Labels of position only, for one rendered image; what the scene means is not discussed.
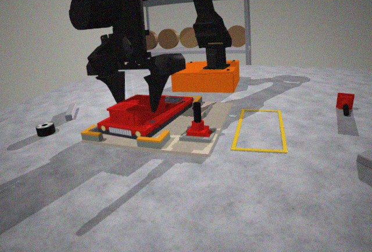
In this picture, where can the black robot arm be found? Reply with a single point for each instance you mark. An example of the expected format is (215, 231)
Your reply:
(90, 14)

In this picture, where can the red toy car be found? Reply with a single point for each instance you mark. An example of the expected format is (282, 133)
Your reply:
(175, 106)

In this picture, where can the yellow rectangular outline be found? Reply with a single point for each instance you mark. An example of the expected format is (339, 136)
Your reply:
(261, 150)

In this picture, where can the black toy tyre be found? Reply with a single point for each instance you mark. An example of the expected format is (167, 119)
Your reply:
(45, 129)

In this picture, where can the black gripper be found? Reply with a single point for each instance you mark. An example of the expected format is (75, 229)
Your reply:
(160, 66)

